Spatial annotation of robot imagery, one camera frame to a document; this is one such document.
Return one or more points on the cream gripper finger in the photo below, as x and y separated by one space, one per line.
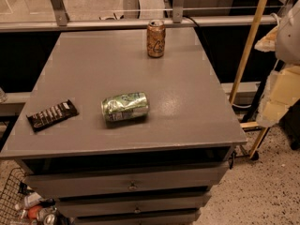
268 42
282 91

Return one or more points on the orange soda can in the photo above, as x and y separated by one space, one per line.
156 34

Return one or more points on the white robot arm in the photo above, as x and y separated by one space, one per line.
288 37

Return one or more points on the crushed green soda can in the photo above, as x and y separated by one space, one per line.
125 107

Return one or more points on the grey drawer cabinet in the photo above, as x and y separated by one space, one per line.
151 170

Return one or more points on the grey metal railing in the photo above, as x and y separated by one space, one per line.
67 15

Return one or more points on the dark chocolate bar wrapper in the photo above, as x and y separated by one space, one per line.
52 116

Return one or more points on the white bottle in basket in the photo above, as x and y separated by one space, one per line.
28 201

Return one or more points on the orange item in basket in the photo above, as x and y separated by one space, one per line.
33 211

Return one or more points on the black wire basket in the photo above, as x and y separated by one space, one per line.
13 192

